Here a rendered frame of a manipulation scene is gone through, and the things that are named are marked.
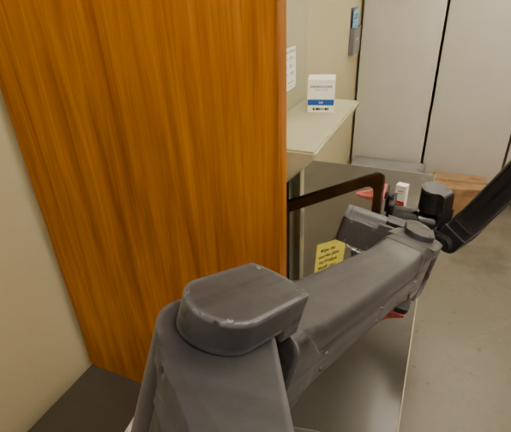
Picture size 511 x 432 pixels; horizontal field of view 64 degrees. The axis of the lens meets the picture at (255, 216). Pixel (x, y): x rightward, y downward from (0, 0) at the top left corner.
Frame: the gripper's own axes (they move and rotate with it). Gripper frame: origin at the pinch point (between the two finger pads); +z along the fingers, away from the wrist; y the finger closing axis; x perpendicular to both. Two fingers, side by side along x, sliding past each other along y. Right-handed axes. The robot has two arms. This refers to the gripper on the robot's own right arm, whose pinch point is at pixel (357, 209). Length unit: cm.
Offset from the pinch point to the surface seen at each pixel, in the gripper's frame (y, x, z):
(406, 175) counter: -33, -88, -7
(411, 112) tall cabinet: -64, -266, 6
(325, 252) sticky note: 5.8, 27.3, 1.0
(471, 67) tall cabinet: -26, -269, -32
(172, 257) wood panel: 15, 48, 22
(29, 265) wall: 7, 53, 55
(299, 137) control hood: 32.3, 33.2, 4.7
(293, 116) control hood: 31.5, 21.9, 9.6
